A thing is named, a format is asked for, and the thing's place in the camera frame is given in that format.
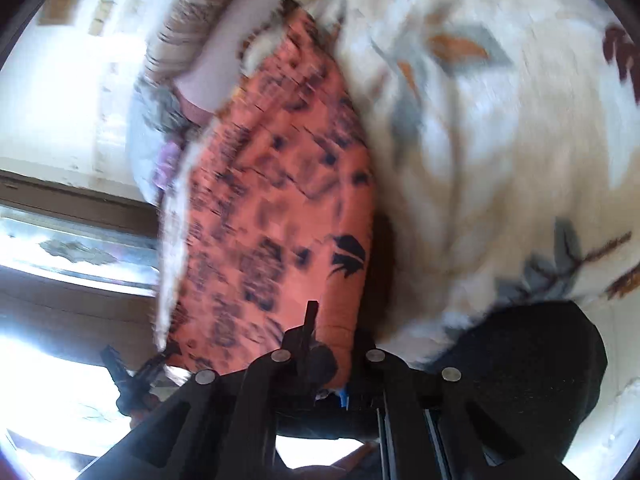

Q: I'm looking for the pink sofa cushion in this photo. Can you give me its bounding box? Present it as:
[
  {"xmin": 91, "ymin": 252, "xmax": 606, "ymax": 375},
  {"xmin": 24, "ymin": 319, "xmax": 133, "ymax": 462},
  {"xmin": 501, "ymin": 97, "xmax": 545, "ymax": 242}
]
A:
[{"xmin": 172, "ymin": 42, "xmax": 251, "ymax": 126}]

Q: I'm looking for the orange dark-patterned cloth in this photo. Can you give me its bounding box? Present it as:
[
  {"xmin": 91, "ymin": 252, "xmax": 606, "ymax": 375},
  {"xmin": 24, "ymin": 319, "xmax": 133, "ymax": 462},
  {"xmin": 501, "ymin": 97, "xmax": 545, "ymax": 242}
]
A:
[{"xmin": 160, "ymin": 10, "xmax": 376, "ymax": 386}]

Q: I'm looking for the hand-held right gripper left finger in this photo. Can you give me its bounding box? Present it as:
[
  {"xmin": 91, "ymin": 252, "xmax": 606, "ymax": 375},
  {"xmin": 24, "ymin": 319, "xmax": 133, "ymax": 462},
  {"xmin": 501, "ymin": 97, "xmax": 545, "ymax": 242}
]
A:
[{"xmin": 90, "ymin": 302, "xmax": 339, "ymax": 480}]

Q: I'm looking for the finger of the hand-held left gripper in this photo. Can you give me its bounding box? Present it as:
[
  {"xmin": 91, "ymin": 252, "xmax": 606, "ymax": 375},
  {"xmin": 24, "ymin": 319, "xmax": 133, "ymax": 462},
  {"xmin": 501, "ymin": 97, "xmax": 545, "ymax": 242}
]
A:
[{"xmin": 100, "ymin": 345, "xmax": 171, "ymax": 418}]

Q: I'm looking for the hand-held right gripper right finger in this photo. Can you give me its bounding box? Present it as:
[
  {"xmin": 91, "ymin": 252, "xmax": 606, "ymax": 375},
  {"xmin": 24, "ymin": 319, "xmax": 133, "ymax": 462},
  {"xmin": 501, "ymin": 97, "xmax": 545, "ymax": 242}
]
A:
[{"xmin": 340, "ymin": 332, "xmax": 581, "ymax": 480}]

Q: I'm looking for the grey cloth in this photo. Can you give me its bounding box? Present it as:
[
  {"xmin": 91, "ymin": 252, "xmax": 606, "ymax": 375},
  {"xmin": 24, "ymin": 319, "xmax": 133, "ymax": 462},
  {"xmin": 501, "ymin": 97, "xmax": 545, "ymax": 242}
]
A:
[{"xmin": 125, "ymin": 77, "xmax": 201, "ymax": 206}]

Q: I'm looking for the cream leaf-print blanket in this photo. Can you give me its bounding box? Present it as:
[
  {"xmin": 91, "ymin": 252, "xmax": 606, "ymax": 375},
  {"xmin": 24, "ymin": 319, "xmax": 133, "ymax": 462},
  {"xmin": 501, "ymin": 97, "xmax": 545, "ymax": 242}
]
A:
[{"xmin": 150, "ymin": 0, "xmax": 640, "ymax": 376}]

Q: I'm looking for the dark knit cloth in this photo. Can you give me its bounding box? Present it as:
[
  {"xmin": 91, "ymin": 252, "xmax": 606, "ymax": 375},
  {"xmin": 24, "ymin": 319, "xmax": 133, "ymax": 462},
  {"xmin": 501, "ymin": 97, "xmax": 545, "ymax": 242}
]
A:
[{"xmin": 435, "ymin": 300, "xmax": 608, "ymax": 466}]

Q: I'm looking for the purple floral cloth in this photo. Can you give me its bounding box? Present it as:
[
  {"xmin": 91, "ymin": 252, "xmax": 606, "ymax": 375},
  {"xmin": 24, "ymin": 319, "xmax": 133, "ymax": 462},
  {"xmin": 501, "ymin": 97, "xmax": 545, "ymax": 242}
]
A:
[{"xmin": 152, "ymin": 140, "xmax": 188, "ymax": 188}]

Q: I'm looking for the striped beige bolster pillow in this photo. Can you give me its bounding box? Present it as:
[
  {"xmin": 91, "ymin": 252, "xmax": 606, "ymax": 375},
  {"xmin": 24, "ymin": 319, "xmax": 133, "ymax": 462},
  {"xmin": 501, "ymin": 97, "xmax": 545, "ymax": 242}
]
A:
[{"xmin": 145, "ymin": 0, "xmax": 301, "ymax": 81}]

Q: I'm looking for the brown wooden frame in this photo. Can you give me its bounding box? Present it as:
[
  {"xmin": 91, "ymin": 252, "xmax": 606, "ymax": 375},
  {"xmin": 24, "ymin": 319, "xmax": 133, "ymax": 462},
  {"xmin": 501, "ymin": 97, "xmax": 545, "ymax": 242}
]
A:
[{"xmin": 0, "ymin": 170, "xmax": 166, "ymax": 366}]

